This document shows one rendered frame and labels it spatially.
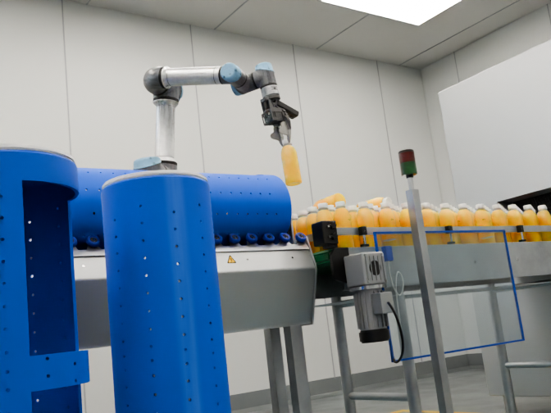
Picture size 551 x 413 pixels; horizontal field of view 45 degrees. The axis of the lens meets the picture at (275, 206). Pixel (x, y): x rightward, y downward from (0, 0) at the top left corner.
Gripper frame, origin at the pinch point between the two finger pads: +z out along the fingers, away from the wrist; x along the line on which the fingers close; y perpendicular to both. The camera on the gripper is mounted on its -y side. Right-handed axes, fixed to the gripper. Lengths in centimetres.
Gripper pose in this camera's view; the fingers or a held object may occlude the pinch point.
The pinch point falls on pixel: (286, 141)
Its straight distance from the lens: 281.1
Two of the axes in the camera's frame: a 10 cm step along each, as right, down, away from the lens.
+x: 5.7, -2.8, -7.7
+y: -7.9, 0.9, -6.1
